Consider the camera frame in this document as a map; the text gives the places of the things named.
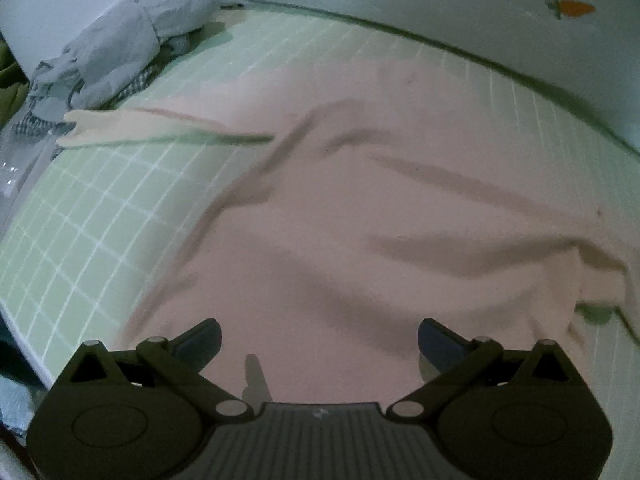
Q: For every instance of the clear plastic sheet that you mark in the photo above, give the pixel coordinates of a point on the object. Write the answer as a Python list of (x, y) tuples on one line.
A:
[(20, 170)]

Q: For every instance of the green cloth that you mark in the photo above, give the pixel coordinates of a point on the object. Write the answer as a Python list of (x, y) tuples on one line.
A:
[(10, 85)]

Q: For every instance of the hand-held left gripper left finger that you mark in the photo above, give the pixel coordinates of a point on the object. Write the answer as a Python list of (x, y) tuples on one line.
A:
[(201, 342)]

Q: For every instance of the grey garment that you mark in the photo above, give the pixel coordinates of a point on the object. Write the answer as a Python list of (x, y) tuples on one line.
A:
[(125, 40)]

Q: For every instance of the white board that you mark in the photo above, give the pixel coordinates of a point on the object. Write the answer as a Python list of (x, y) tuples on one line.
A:
[(75, 5)]

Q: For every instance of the beige garment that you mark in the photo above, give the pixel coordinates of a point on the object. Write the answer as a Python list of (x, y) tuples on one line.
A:
[(350, 240)]

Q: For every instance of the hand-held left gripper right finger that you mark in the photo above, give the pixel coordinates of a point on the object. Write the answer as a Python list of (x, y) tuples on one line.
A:
[(437, 344)]

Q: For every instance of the blue plaid shirt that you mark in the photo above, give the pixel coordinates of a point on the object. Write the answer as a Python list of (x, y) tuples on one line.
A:
[(131, 82)]

